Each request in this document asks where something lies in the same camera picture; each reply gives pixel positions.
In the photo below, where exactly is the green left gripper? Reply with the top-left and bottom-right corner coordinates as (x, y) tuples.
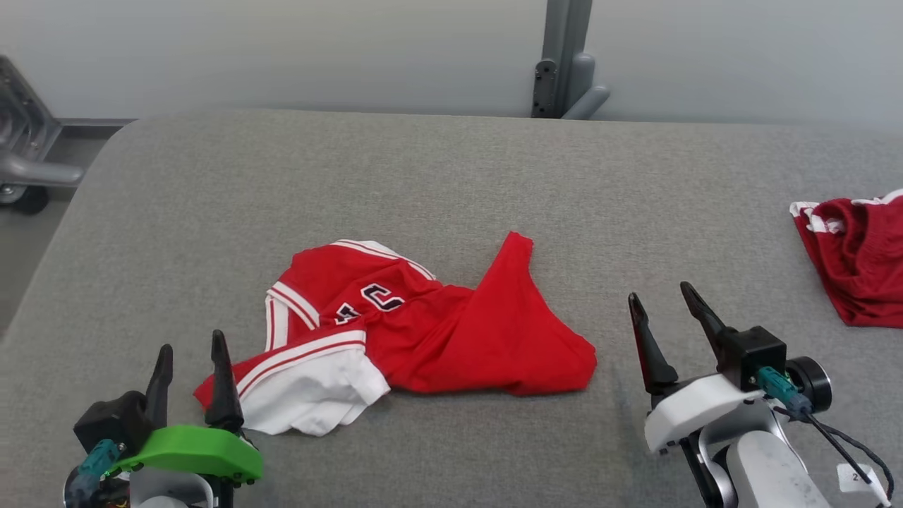
(106, 329), (265, 483)

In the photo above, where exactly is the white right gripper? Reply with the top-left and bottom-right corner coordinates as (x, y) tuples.
(627, 282), (767, 454)

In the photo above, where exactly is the red shorts white stripe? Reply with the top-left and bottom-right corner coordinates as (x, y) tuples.
(789, 189), (903, 329)

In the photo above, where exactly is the red white basketball jersey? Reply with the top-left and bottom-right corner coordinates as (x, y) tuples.
(194, 231), (599, 437)

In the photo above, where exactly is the left camera cable teal plug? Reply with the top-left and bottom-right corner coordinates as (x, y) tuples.
(67, 439), (121, 508)

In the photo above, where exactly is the grey metal frame stand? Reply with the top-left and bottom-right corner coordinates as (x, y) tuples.
(0, 55), (85, 216)

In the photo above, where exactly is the grey metal post with foot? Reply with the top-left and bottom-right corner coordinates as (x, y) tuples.
(531, 0), (611, 121)

